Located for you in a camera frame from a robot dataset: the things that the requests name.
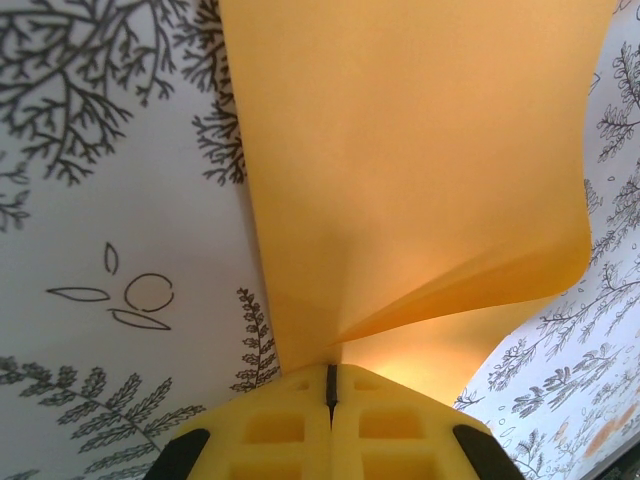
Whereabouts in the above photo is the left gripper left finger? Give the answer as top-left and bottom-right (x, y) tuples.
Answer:
(162, 363), (334, 480)

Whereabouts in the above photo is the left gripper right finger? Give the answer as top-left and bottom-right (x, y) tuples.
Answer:
(329, 362), (526, 480)

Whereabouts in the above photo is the floral patterned table cover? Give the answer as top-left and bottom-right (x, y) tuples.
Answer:
(0, 0), (640, 480)

